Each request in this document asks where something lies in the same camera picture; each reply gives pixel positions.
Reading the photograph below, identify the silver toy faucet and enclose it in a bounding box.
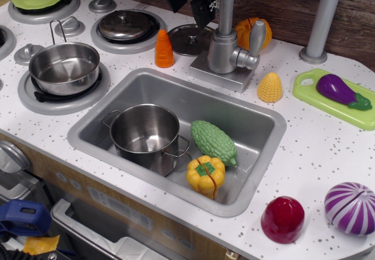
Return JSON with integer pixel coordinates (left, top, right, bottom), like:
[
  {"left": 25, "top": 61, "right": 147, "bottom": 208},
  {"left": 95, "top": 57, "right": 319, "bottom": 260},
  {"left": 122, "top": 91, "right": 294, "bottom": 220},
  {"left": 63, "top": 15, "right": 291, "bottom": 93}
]
[{"left": 189, "top": 0, "right": 266, "bottom": 93}]

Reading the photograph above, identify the flat steel lid on counter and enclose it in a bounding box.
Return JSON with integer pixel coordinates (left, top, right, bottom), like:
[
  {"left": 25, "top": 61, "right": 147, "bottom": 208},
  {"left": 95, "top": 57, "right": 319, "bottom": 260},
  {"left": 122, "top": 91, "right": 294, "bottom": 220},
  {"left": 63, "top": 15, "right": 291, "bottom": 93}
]
[{"left": 168, "top": 24, "right": 214, "bottom": 56}]

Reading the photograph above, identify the orange toy pumpkin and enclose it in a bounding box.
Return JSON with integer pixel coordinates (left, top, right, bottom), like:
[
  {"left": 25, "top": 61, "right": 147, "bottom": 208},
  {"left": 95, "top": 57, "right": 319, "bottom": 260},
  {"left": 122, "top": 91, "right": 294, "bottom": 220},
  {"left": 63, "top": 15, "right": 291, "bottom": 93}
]
[{"left": 234, "top": 17, "right": 272, "bottom": 50}]

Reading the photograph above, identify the middle grey stove burner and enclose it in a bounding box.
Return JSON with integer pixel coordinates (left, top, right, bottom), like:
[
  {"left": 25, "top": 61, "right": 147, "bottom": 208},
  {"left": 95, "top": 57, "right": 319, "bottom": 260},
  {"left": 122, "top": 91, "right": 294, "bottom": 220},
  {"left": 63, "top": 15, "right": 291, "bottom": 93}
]
[{"left": 91, "top": 9, "right": 167, "bottom": 54}]

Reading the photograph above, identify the grey stove burner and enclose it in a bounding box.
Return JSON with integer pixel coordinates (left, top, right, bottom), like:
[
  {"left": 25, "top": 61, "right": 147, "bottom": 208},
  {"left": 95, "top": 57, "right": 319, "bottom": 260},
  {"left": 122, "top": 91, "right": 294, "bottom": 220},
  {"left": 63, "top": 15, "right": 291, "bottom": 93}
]
[
  {"left": 91, "top": 9, "right": 167, "bottom": 54},
  {"left": 8, "top": 0, "right": 80, "bottom": 25},
  {"left": 18, "top": 63, "right": 111, "bottom": 115}
]

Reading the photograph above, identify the orange toy carrot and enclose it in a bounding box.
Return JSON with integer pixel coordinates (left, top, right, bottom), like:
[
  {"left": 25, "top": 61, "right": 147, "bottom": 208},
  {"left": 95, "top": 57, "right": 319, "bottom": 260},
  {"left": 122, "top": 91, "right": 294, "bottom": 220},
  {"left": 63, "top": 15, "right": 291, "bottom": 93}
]
[{"left": 155, "top": 29, "right": 175, "bottom": 68}]

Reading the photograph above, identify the steel pot lid on burner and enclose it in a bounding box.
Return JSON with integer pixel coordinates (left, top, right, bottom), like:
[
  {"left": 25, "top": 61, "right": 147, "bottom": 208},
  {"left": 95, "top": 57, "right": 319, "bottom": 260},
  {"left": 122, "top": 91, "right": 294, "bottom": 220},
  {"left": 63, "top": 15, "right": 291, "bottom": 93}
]
[{"left": 98, "top": 10, "right": 152, "bottom": 41}]

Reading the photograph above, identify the grey stove knob back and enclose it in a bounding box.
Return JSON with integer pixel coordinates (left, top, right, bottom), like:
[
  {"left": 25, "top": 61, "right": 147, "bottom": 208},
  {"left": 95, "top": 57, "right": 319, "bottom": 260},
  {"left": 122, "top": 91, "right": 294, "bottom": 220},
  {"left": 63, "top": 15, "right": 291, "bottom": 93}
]
[{"left": 88, "top": 0, "right": 117, "bottom": 13}]

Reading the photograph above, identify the grey stove knob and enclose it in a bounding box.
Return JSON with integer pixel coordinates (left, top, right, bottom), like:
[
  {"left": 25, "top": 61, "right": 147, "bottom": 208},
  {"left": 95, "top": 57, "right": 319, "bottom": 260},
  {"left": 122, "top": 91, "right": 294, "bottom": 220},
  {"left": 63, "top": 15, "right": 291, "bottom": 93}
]
[
  {"left": 14, "top": 43, "right": 44, "bottom": 66},
  {"left": 54, "top": 16, "right": 85, "bottom": 37},
  {"left": 88, "top": 0, "right": 117, "bottom": 13}
]

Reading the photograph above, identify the yellow toy corn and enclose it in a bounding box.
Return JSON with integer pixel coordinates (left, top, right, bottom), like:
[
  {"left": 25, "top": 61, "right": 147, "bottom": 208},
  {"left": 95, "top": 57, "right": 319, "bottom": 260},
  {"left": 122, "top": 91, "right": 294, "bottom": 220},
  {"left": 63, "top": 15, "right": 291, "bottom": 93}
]
[{"left": 257, "top": 72, "right": 282, "bottom": 102}]

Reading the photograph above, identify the back grey stove burner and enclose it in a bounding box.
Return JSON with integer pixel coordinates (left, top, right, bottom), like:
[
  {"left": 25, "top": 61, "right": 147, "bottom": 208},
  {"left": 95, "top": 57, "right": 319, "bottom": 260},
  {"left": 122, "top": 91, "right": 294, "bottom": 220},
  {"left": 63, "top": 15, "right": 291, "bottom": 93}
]
[{"left": 8, "top": 0, "right": 80, "bottom": 25}]

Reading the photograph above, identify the grey stove knob middle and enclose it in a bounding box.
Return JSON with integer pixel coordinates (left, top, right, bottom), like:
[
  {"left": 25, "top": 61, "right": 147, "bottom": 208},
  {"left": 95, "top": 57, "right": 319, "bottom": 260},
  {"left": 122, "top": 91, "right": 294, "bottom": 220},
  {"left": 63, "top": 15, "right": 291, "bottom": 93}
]
[{"left": 54, "top": 16, "right": 85, "bottom": 37}]

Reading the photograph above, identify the grey support pole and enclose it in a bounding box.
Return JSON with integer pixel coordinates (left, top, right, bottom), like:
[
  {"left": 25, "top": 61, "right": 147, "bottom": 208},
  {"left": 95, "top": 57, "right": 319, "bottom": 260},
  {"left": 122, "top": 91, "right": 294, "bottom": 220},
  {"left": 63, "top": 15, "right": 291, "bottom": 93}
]
[{"left": 299, "top": 0, "right": 339, "bottom": 64}]

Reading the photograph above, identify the green toy bitter gourd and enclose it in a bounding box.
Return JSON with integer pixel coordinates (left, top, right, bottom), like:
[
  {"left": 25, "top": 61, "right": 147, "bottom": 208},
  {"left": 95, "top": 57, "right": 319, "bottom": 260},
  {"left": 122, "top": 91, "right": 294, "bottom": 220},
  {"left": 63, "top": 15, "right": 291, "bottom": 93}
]
[{"left": 190, "top": 120, "right": 237, "bottom": 166}]

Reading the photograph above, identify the grey toy sink basin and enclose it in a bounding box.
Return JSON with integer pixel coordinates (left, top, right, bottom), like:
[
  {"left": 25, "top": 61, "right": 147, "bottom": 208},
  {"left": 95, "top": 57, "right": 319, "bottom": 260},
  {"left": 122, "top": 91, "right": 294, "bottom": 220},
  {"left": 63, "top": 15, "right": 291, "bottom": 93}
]
[{"left": 67, "top": 68, "right": 287, "bottom": 217}]

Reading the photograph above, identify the purple toy eggplant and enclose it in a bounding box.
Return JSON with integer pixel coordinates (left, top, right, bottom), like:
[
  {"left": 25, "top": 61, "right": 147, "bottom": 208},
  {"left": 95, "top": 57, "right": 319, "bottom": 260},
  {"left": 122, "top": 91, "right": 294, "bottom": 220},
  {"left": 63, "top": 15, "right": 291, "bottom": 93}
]
[{"left": 316, "top": 74, "right": 372, "bottom": 111}]

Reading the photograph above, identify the yellow toy bell pepper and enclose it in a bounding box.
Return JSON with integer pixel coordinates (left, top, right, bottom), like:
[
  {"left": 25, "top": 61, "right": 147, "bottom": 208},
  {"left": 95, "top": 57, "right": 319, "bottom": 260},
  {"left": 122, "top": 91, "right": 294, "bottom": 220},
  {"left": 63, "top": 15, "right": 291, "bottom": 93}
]
[{"left": 185, "top": 155, "right": 226, "bottom": 200}]

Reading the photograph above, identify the front grey stove burner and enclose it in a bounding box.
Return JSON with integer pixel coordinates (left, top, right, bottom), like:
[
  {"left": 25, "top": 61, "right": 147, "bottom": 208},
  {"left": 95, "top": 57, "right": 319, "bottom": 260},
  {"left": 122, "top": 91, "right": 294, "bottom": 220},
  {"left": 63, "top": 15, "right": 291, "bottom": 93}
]
[{"left": 18, "top": 63, "right": 111, "bottom": 115}]

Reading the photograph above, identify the grey stove knob front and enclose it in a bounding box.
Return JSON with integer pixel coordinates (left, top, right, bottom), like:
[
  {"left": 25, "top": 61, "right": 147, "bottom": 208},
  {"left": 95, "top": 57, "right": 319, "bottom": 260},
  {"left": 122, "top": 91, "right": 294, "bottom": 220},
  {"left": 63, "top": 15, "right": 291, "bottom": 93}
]
[{"left": 14, "top": 43, "right": 44, "bottom": 66}]

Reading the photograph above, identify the left edge grey burner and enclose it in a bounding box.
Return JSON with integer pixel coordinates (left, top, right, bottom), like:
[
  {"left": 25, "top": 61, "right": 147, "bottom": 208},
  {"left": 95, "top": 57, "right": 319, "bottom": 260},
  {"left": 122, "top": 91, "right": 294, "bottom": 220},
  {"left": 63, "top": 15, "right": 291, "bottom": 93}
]
[{"left": 0, "top": 25, "right": 16, "bottom": 60}]

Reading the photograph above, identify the green plastic cutting board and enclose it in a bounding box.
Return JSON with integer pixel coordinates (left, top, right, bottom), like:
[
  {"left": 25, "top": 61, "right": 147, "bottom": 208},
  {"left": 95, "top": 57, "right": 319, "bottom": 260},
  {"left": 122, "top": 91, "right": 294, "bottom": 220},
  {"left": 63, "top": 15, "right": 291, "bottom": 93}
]
[{"left": 292, "top": 69, "right": 374, "bottom": 131}]

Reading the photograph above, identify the grey round side knob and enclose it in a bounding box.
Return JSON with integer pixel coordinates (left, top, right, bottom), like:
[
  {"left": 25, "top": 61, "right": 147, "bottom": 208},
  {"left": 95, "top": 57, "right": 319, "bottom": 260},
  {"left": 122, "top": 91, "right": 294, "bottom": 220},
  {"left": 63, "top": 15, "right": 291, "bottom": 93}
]
[{"left": 1, "top": 140, "right": 32, "bottom": 174}]

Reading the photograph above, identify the red toy apple half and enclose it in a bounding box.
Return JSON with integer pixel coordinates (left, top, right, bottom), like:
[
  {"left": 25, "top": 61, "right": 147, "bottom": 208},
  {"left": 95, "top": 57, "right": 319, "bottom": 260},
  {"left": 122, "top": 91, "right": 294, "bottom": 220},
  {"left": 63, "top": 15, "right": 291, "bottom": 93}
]
[{"left": 261, "top": 196, "right": 305, "bottom": 244}]

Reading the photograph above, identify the purple striped toy onion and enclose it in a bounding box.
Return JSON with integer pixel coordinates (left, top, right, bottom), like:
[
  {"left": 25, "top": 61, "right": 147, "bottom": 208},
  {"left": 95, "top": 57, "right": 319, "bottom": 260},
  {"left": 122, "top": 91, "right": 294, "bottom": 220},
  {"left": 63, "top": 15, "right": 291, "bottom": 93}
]
[{"left": 324, "top": 182, "right": 374, "bottom": 236}]

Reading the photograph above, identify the blue clamp tool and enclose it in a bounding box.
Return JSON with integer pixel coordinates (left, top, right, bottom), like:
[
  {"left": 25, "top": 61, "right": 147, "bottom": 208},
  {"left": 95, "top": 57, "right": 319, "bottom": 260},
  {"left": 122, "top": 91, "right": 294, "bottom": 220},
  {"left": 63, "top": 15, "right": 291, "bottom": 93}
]
[{"left": 1, "top": 199, "right": 52, "bottom": 237}]

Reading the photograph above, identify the yellow cloth piece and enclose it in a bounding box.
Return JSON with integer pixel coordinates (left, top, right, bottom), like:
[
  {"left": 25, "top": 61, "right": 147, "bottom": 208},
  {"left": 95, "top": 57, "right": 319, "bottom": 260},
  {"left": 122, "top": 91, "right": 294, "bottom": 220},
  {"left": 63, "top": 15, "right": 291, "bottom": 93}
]
[{"left": 22, "top": 235, "right": 60, "bottom": 255}]

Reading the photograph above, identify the steel pot with handles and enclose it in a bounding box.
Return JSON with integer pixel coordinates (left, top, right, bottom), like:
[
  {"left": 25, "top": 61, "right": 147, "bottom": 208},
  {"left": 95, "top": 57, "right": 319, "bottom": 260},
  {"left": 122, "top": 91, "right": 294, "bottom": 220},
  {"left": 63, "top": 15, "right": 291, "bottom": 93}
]
[{"left": 103, "top": 104, "right": 190, "bottom": 176}]

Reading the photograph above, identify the steel pan with handle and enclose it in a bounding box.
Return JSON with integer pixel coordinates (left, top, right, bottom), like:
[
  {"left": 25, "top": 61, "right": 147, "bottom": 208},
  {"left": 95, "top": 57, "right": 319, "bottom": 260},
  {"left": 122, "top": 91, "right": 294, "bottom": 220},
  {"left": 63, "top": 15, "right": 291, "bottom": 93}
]
[{"left": 29, "top": 33, "right": 100, "bottom": 96}]

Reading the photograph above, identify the grey oven door handle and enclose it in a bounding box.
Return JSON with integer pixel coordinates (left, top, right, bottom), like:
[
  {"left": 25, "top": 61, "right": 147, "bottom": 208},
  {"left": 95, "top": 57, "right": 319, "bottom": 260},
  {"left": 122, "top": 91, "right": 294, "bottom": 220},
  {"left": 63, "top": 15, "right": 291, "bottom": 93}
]
[{"left": 51, "top": 199, "right": 174, "bottom": 259}]

